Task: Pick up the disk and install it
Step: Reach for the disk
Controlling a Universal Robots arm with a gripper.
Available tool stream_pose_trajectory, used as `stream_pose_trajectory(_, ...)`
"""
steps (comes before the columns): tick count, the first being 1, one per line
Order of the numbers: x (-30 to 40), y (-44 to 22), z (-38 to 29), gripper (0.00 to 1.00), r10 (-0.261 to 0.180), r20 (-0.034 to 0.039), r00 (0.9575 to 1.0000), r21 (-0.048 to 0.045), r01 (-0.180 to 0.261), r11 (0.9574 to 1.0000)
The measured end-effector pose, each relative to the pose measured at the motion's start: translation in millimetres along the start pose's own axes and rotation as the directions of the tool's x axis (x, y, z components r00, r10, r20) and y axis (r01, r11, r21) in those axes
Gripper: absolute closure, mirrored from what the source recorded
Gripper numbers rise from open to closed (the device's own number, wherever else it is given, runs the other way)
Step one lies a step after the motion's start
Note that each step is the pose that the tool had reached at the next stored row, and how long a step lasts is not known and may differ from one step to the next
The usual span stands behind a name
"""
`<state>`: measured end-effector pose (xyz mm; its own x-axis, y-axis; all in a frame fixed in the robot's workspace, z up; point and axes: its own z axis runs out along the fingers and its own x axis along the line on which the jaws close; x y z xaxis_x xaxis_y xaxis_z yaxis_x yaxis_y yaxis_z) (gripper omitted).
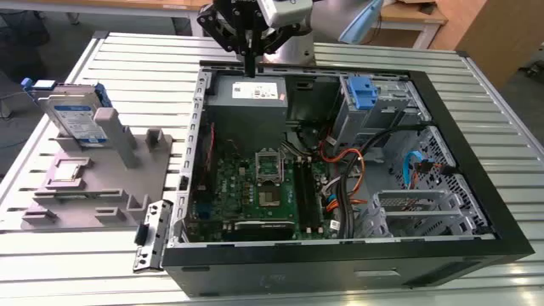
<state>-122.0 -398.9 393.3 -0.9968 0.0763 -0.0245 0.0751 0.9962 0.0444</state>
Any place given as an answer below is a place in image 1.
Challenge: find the black RAM slot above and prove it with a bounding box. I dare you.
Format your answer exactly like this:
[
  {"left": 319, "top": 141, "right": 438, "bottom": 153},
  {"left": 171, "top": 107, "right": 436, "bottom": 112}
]
[
  {"left": 295, "top": 159, "right": 315, "bottom": 233},
  {"left": 304, "top": 159, "right": 326, "bottom": 233}
]

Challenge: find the black graphics card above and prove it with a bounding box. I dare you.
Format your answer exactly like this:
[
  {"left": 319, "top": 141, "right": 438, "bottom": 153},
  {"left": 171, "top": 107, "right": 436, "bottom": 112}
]
[{"left": 220, "top": 219, "right": 296, "bottom": 242}]

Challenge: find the grey metal card retainer bracket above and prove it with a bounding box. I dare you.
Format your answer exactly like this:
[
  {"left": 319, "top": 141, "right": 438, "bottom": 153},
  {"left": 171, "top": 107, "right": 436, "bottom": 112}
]
[{"left": 132, "top": 199, "right": 175, "bottom": 274}]

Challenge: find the black open PC case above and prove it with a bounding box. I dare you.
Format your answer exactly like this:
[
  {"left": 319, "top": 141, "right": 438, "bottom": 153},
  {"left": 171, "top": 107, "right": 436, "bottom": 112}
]
[{"left": 163, "top": 59, "right": 536, "bottom": 299}]

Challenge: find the silver CPU chip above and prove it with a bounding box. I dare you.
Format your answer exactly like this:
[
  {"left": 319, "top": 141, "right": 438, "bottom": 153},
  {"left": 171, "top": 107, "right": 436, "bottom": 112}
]
[{"left": 52, "top": 160, "right": 83, "bottom": 182}]

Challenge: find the grey metal drive cage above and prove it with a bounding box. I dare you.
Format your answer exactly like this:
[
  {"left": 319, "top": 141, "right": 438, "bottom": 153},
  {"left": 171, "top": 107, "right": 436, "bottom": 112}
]
[{"left": 332, "top": 73, "right": 431, "bottom": 162}]

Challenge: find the blue data wire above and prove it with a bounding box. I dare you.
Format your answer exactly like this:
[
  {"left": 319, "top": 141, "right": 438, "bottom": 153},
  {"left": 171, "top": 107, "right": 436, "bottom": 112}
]
[{"left": 402, "top": 150, "right": 427, "bottom": 191}]

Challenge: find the blue floor cable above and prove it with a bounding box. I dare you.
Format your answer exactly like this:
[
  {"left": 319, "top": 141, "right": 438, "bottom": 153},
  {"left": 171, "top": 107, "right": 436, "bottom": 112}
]
[{"left": 0, "top": 139, "right": 27, "bottom": 152}]

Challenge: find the power wire with black plug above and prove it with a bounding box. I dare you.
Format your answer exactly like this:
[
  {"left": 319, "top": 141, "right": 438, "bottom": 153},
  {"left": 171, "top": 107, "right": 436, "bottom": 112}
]
[{"left": 418, "top": 160, "right": 463, "bottom": 175}]

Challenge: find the wooden cabinet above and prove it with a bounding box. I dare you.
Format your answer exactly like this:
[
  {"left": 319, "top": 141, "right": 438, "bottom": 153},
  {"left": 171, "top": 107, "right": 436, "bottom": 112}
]
[{"left": 432, "top": 0, "right": 544, "bottom": 92}]

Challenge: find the small wooden desk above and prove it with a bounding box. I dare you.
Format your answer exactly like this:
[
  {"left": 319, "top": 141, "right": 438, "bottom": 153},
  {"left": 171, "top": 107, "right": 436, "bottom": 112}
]
[{"left": 374, "top": 0, "right": 450, "bottom": 49}]

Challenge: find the grey parts rack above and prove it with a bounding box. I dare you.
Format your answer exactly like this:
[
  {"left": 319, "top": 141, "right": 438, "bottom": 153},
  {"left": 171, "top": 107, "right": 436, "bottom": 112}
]
[{"left": 20, "top": 107, "right": 176, "bottom": 231}]

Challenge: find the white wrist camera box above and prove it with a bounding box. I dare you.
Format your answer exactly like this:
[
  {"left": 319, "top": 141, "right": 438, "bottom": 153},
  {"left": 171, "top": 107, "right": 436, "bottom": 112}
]
[{"left": 258, "top": 0, "right": 315, "bottom": 29}]

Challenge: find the thin red wire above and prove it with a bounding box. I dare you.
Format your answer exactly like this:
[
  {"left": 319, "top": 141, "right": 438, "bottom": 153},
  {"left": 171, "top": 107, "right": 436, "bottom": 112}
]
[{"left": 207, "top": 122, "right": 218, "bottom": 192}]

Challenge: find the orange wire bundle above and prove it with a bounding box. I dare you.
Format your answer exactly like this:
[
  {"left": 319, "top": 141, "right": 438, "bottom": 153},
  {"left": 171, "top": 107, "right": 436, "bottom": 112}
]
[{"left": 319, "top": 148, "right": 370, "bottom": 211}]

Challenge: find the black office chair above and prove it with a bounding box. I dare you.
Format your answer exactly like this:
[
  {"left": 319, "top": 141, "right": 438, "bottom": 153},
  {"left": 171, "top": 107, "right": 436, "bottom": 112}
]
[{"left": 0, "top": 9, "right": 54, "bottom": 84}]

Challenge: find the open metal socket cover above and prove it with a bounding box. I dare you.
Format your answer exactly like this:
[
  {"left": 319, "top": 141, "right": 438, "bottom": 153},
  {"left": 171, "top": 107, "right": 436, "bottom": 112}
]
[{"left": 254, "top": 150, "right": 286, "bottom": 186}]

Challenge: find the long white-framed desk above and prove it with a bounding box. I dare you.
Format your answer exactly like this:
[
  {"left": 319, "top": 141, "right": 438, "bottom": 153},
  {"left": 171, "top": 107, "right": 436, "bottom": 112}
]
[{"left": 38, "top": 0, "right": 214, "bottom": 38}]

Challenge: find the grey power supply unit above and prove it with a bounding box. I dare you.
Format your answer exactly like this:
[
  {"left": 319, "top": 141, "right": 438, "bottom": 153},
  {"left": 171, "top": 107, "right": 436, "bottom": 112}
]
[{"left": 203, "top": 75, "right": 291, "bottom": 150}]

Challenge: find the grey metal disk bay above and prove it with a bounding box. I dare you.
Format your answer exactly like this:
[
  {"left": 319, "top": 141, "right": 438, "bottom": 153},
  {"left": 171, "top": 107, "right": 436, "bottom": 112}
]
[{"left": 360, "top": 189, "right": 484, "bottom": 239}]

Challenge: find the blue plastic drive latch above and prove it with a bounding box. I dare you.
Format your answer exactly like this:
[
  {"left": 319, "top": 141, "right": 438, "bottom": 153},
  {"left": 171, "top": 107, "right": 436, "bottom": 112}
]
[{"left": 347, "top": 76, "right": 379, "bottom": 110}]

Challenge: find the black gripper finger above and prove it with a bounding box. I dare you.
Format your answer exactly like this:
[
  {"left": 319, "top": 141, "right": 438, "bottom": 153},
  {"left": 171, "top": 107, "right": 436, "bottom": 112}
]
[
  {"left": 251, "top": 23, "right": 308, "bottom": 79},
  {"left": 198, "top": 5, "right": 252, "bottom": 79}
]

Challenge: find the hard disk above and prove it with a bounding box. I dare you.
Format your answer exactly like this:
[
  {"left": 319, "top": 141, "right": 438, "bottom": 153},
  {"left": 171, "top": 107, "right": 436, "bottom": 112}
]
[{"left": 20, "top": 78, "right": 114, "bottom": 148}]

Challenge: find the CPU socket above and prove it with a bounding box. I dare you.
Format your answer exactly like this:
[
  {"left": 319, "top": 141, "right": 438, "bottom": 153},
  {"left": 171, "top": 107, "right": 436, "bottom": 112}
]
[{"left": 258, "top": 186, "right": 286, "bottom": 208}]

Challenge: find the thick black cable bundle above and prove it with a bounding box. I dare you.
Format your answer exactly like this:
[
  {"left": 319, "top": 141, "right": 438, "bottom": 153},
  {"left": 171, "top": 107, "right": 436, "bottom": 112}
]
[{"left": 339, "top": 125, "right": 428, "bottom": 239}]

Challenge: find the green RAM stick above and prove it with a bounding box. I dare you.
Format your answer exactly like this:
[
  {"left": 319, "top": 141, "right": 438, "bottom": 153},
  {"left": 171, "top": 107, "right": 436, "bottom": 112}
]
[{"left": 55, "top": 191, "right": 92, "bottom": 200}]

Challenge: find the green motherboard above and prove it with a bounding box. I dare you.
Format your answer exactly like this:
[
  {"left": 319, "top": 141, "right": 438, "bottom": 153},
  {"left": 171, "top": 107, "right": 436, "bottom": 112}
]
[{"left": 187, "top": 152, "right": 342, "bottom": 242}]

